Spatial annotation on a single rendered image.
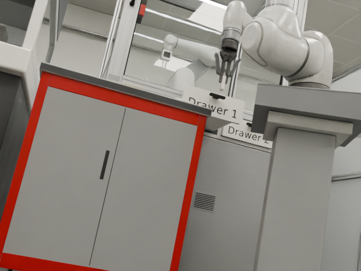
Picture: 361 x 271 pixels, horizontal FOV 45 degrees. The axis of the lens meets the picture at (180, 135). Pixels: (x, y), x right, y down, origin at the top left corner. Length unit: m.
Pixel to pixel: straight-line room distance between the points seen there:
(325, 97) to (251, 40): 0.31
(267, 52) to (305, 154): 0.37
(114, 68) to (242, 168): 0.82
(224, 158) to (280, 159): 0.76
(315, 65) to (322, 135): 0.26
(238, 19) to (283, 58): 0.61
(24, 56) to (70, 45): 3.81
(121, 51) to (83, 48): 3.49
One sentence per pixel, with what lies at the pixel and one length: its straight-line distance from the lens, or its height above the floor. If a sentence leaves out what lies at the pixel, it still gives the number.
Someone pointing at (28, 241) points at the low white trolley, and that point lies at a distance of 1.50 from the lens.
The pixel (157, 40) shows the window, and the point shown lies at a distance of 2.32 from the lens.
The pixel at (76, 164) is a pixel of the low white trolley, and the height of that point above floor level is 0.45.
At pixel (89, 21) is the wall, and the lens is 5.85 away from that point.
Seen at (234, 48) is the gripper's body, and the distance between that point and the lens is 2.08.
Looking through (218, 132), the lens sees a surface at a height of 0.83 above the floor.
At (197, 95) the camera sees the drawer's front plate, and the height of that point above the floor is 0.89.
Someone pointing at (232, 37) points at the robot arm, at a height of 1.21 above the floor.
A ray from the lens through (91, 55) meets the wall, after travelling 5.69.
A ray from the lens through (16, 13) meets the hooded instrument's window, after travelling 2.01.
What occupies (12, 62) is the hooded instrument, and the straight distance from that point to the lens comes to 1.93.
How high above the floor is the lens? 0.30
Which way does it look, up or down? 12 degrees up
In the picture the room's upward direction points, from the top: 11 degrees clockwise
